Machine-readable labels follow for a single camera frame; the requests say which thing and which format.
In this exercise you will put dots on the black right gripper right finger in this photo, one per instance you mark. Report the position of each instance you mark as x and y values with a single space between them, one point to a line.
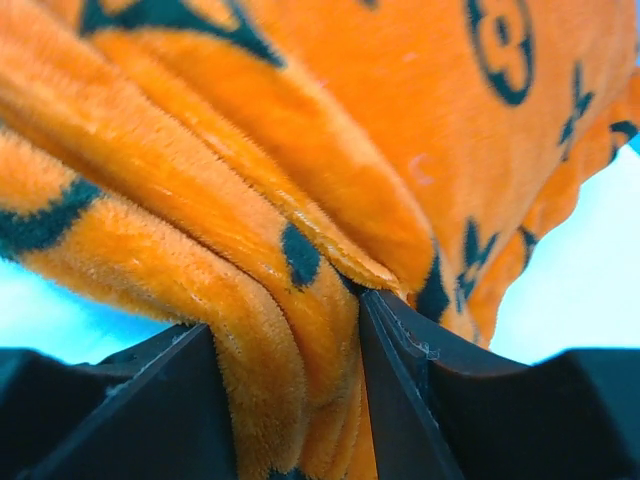
444 408

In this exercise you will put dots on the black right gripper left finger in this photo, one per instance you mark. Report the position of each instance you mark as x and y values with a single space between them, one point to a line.
156 410

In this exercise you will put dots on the orange patterned plush pillowcase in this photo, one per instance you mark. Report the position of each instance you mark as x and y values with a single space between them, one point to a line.
246 163

